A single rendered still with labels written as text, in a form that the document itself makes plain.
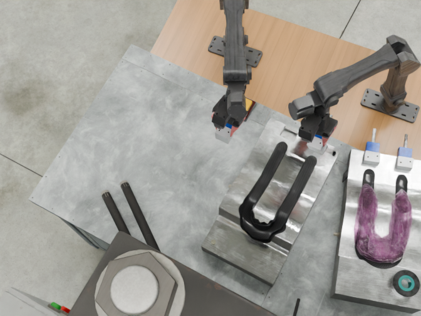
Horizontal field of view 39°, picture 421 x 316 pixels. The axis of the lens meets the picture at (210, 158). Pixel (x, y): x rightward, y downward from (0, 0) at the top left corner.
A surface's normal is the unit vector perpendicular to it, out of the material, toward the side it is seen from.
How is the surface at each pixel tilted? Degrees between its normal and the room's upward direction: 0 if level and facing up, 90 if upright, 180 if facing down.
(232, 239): 0
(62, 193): 0
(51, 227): 0
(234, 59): 15
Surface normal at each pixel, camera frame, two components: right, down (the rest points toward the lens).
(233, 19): -0.04, -0.09
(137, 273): -0.05, -0.35
